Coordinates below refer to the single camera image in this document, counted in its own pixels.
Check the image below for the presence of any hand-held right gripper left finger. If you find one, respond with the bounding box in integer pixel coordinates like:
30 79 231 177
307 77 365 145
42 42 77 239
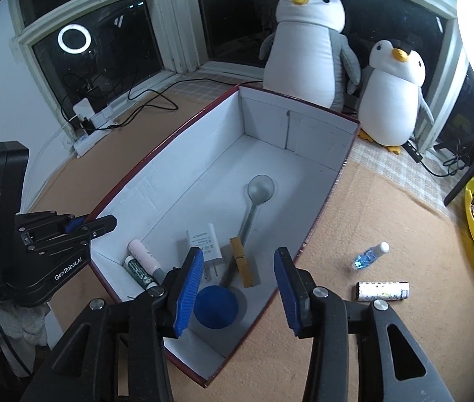
19 246 205 402

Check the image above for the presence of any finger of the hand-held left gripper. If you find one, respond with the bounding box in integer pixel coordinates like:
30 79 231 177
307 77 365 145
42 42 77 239
53 213 89 233
78 214 118 239

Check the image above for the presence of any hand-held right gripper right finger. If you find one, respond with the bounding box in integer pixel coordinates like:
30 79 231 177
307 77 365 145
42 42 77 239
273 246 456 402

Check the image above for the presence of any blue round container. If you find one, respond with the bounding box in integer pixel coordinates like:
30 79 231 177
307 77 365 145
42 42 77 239
194 285 239 329

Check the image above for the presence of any white charger plug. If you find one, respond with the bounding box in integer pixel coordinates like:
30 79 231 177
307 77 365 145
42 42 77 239
186 223 224 281

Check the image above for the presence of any pink lotion bottle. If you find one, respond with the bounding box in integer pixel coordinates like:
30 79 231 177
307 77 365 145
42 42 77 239
128 240 166 285

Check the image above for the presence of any wooden clothespin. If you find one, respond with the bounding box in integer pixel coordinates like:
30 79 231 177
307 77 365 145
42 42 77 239
229 237 260 289

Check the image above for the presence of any red cardboard box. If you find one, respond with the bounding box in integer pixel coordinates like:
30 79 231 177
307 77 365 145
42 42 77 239
87 84 361 388

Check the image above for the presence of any person's left forearm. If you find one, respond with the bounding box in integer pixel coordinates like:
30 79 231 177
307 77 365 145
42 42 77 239
0 301 51 380

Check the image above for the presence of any green patterned tube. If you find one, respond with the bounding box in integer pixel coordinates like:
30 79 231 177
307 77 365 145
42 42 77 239
124 257 159 290

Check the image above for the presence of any white power strip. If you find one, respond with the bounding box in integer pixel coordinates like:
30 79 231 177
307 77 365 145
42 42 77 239
73 109 120 159

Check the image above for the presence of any small clear blue-liquid bottle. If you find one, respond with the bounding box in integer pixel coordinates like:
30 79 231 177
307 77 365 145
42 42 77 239
351 242 390 271

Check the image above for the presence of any white patterned tube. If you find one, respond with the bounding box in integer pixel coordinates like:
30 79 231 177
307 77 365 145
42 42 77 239
355 280 410 302

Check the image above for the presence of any grey spoon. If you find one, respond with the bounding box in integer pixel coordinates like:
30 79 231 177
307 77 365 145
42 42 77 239
219 175 276 289

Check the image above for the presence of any white plug adapter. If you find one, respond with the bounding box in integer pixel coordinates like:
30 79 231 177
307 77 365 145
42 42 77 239
73 98 95 124

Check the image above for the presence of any black tripod leg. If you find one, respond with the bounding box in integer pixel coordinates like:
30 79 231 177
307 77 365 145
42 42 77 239
443 140 474 207

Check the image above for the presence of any small penguin plush toy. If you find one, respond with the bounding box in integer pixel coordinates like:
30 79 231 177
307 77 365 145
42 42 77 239
356 39 435 155

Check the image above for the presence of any large penguin plush toy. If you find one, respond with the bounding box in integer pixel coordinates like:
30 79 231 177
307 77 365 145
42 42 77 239
259 0 362 112

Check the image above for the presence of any black power cable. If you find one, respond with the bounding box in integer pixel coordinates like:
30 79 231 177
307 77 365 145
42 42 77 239
63 71 179 131

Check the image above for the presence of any black controller cable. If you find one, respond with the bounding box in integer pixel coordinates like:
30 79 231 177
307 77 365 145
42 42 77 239
419 148 474 177

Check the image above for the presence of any white window frame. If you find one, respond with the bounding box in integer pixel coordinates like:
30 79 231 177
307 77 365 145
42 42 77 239
11 0 474 153

